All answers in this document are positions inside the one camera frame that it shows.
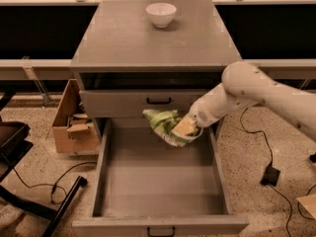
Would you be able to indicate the open grey bottom drawer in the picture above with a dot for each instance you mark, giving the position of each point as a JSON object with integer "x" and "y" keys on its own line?
{"x": 147, "y": 188}

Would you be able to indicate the black power adapter with cable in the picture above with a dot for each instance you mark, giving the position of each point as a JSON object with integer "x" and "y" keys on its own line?
{"x": 271, "y": 174}

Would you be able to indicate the cardboard box with scraps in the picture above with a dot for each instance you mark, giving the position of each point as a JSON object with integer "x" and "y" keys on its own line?
{"x": 72, "y": 129}

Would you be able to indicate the grey drawer cabinet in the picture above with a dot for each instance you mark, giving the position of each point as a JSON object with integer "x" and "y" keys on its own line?
{"x": 122, "y": 50}

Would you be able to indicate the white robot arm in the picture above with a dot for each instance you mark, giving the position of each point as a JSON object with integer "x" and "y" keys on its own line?
{"x": 243, "y": 85}

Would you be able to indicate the white shoe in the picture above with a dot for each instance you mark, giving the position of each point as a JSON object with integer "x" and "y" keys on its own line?
{"x": 8, "y": 215}

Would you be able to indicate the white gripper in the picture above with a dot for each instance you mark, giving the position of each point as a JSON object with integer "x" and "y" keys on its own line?
{"x": 199, "y": 115}

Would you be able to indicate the closed grey upper drawer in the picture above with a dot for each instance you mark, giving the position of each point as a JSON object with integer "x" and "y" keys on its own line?
{"x": 131, "y": 103}

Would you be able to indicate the green jalapeno chip bag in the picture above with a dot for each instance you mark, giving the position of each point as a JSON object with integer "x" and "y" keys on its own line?
{"x": 162, "y": 123}

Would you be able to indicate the tan paper sheet on floor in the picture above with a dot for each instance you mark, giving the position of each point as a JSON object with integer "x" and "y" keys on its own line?
{"x": 309, "y": 203}

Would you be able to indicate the white ceramic bowl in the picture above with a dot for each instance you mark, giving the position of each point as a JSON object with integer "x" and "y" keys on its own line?
{"x": 161, "y": 14}

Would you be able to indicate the black metal chair frame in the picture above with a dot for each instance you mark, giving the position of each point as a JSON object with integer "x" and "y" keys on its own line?
{"x": 42, "y": 167}

